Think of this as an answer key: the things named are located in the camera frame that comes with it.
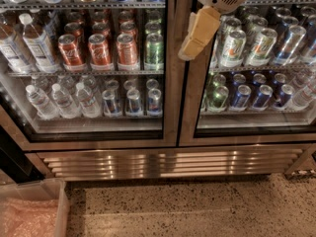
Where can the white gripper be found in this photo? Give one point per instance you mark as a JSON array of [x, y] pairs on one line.
[[204, 24]]

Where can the glass fridge door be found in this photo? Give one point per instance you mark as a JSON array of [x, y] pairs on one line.
[[83, 18], [200, 127]]

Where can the green soda can left door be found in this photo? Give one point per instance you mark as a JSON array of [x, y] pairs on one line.
[[154, 52]]

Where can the green can lower right door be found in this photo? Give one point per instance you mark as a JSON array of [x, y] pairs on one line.
[[216, 98]]

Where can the water bottle right door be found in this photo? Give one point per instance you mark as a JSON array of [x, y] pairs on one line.
[[303, 97]]

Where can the steel fridge bottom grille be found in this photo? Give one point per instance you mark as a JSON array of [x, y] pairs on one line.
[[168, 163]]

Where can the white green soda can left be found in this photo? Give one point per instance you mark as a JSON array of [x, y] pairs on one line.
[[233, 47]]

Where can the white green soda can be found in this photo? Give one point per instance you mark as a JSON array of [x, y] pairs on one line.
[[259, 53], [233, 47]]

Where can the white green soda can right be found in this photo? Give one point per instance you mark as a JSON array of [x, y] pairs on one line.
[[259, 53]]

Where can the energy drink can right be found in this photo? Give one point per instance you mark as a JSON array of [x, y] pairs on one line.
[[154, 102]]

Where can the energy drink can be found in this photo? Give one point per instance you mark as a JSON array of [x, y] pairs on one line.
[[111, 104], [154, 102], [134, 103]]

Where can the blue can lower left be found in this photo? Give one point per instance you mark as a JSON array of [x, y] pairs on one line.
[[241, 97]]

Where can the silver blue can upper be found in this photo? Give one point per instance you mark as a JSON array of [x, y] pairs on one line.
[[286, 51]]

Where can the energy drink can middle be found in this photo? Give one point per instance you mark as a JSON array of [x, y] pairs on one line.
[[134, 103]]

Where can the blue can lower middle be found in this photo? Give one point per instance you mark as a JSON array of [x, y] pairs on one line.
[[262, 97]]

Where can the red cola can front middle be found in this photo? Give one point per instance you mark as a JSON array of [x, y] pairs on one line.
[[100, 52]]

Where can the red cola can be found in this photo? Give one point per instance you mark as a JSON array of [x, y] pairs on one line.
[[100, 52], [73, 59]]

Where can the blue can lower right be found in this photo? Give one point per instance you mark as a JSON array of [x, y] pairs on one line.
[[283, 96]]

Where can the energy drink can left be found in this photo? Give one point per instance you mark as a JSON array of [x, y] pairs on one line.
[[111, 104]]

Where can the red cola can front left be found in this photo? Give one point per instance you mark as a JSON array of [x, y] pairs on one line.
[[73, 59]]

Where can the water bottle right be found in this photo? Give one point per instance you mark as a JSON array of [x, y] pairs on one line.
[[87, 100]]

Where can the water bottle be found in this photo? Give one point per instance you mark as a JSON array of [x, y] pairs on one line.
[[63, 99], [87, 100], [42, 102]]

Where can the water bottle middle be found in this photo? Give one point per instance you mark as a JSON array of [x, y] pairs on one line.
[[63, 99]]

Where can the tea bottle white cap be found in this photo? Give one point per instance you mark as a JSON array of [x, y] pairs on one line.
[[39, 44]]

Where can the water bottle left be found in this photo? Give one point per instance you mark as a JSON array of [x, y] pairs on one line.
[[42, 102]]

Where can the tea bottle far left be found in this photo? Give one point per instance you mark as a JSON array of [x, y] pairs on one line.
[[14, 49]]

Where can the clear plastic bin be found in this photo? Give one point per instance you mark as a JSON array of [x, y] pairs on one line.
[[42, 190]]

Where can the pink bubble wrap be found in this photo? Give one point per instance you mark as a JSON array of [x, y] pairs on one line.
[[28, 218]]

